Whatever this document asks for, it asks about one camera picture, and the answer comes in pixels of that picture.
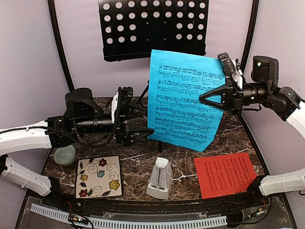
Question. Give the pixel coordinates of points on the white cable duct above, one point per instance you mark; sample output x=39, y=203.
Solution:
x=80, y=222

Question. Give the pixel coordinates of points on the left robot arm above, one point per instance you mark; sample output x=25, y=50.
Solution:
x=84, y=123

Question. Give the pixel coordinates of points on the square floral plate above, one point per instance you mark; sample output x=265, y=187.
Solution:
x=98, y=177

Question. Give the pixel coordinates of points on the left black frame post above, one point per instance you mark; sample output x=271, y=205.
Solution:
x=59, y=45

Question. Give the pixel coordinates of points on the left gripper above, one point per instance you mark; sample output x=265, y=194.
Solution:
x=121, y=133

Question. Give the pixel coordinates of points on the red sheet music page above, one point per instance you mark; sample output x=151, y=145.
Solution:
x=224, y=175

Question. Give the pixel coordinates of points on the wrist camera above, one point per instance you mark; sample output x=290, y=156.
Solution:
x=231, y=69
x=115, y=105

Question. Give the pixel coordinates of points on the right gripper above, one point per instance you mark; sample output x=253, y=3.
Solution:
x=232, y=97

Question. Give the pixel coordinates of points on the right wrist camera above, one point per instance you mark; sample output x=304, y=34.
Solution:
x=231, y=69

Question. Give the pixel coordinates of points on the white metronome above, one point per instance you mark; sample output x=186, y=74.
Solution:
x=160, y=182

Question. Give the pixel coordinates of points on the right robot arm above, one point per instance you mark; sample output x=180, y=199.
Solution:
x=289, y=106

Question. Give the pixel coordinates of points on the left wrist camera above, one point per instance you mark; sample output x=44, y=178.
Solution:
x=115, y=105

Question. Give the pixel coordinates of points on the black music stand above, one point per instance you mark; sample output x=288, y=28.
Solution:
x=131, y=29

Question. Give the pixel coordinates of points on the blue sheet music page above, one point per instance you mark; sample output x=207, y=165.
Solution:
x=174, y=110

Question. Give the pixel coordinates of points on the green ceramic bowl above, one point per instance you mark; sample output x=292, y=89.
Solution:
x=65, y=156

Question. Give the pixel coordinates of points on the black frame post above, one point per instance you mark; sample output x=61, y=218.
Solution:
x=59, y=45
x=250, y=33

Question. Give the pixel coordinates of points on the right black frame post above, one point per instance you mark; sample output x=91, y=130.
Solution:
x=250, y=33

